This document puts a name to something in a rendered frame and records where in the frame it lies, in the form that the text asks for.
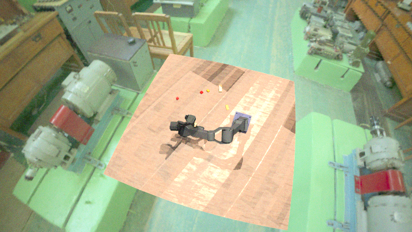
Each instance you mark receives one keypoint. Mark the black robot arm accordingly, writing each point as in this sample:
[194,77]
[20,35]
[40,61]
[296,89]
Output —
[187,129]

